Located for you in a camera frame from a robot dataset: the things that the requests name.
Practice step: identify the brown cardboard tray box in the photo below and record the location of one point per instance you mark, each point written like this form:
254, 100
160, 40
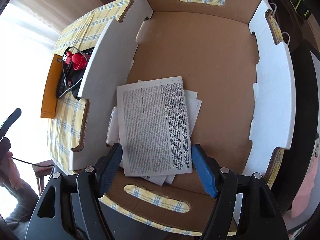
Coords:
224, 50

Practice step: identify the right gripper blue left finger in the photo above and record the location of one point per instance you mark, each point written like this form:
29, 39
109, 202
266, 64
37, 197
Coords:
107, 167

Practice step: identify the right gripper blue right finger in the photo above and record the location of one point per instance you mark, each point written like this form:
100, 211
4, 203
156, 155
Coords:
208, 171

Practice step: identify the pink paper bag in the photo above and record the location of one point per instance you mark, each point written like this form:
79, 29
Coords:
301, 200

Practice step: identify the white printed paper sheet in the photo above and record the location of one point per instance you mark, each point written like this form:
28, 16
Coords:
154, 128

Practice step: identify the person left hand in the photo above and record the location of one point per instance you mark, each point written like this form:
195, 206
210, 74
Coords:
11, 171

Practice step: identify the black pouch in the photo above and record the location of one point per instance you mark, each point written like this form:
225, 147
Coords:
74, 63

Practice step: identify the green cube clock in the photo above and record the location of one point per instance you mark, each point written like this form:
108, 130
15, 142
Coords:
301, 8

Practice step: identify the orange WD passport box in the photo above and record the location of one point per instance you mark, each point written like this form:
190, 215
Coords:
49, 100

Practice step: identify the white papers in tray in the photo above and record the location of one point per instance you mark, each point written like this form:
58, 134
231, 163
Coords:
193, 108

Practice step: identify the black and white storage box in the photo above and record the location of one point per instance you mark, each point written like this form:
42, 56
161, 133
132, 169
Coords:
296, 160

